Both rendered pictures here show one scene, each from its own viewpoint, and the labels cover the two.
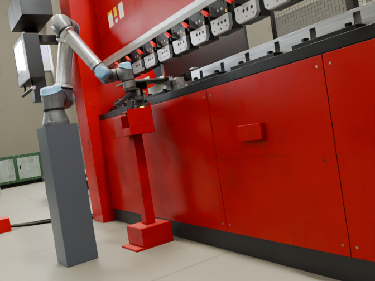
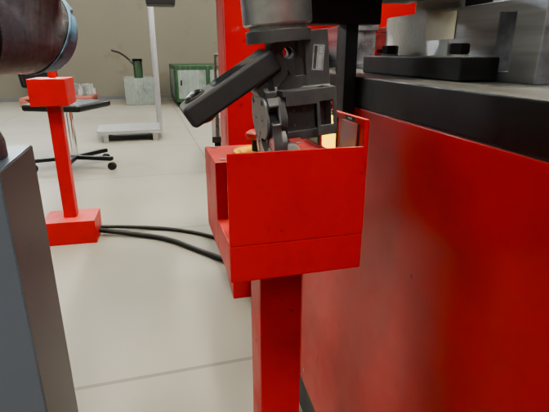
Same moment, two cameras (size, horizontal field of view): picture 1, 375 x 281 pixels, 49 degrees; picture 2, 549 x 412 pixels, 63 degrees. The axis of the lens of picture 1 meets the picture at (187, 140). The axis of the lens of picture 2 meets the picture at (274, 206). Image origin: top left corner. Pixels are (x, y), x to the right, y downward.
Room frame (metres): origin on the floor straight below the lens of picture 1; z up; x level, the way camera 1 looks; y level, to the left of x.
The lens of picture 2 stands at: (1.96, 0.12, 0.91)
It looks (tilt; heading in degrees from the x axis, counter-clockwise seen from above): 19 degrees down; 19
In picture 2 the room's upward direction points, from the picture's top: straight up
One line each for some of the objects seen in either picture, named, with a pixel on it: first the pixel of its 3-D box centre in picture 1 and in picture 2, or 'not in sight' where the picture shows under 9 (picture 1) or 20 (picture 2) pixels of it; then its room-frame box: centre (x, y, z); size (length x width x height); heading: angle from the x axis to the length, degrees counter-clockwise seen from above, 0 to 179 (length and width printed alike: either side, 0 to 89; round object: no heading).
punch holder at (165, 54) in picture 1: (168, 46); not in sight; (2.63, 0.03, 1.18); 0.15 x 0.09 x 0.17; 32
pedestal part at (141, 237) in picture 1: (146, 234); not in sight; (2.49, 0.33, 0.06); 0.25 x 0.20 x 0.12; 124
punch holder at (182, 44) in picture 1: (184, 38); not in sight; (2.46, -0.08, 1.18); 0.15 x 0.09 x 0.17; 32
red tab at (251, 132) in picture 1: (251, 132); not in sight; (1.82, -0.28, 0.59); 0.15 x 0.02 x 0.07; 32
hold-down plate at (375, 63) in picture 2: (157, 96); (417, 65); (2.72, 0.15, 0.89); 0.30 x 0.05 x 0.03; 32
